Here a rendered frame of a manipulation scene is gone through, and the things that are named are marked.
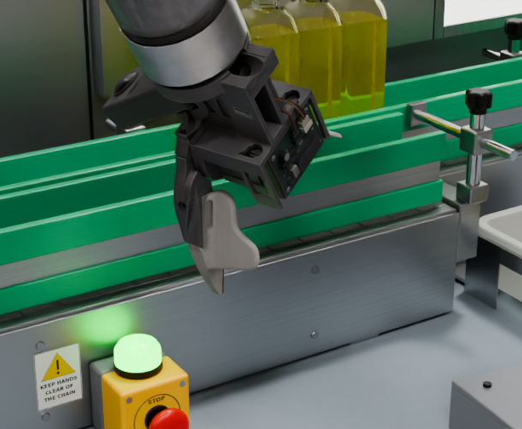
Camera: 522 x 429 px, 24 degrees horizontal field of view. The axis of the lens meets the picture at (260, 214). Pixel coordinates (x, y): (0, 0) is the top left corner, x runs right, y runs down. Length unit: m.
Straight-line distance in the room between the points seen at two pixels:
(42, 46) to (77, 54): 0.04
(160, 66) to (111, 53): 0.60
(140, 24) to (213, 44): 0.05
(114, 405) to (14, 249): 0.17
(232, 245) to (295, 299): 0.37
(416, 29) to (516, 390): 0.60
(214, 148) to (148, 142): 0.49
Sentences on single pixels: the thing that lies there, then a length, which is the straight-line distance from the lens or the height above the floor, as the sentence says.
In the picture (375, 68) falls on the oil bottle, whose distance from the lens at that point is 1.40.
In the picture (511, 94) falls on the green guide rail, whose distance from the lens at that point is 1.53.
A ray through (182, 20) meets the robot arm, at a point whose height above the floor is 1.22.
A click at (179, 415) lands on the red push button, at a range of 1.12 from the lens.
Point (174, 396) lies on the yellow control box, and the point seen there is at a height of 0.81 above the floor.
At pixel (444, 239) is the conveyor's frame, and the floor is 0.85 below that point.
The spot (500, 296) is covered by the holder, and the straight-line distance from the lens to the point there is 1.43.
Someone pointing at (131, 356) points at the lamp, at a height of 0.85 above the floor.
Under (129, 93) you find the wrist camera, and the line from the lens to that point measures 0.91.
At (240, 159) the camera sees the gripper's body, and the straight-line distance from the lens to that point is 0.84.
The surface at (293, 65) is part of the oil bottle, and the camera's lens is 1.33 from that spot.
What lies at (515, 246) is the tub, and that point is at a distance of 1.39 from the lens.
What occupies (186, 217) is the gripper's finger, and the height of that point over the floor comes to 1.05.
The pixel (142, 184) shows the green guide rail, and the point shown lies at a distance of 1.24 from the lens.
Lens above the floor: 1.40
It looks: 23 degrees down
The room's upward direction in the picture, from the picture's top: straight up
